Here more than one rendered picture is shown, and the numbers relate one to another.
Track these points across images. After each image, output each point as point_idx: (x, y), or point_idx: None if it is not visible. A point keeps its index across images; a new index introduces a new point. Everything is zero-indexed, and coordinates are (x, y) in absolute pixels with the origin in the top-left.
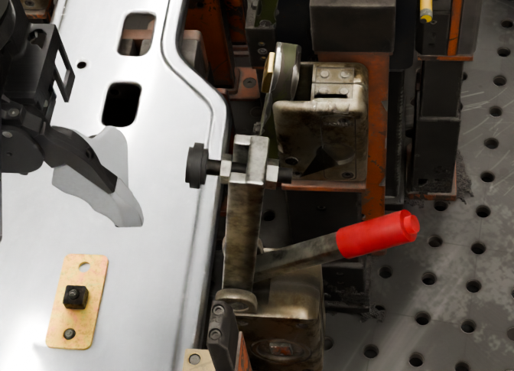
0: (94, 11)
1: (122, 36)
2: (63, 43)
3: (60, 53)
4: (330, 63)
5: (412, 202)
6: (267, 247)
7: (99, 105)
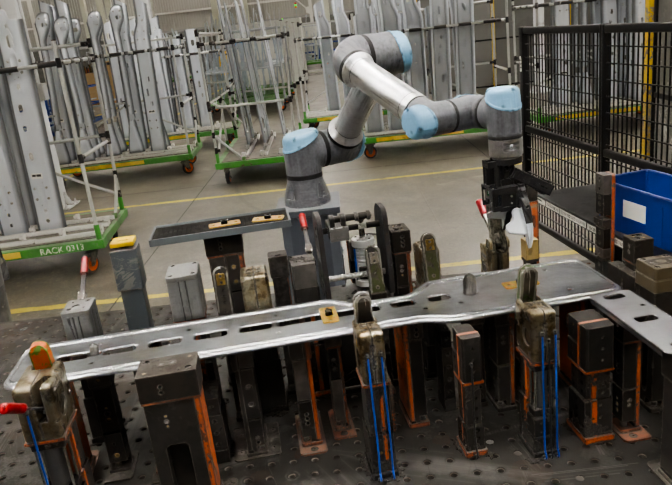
0: (395, 313)
1: None
2: (481, 191)
3: (483, 193)
4: (417, 244)
5: None
6: (426, 387)
7: (442, 300)
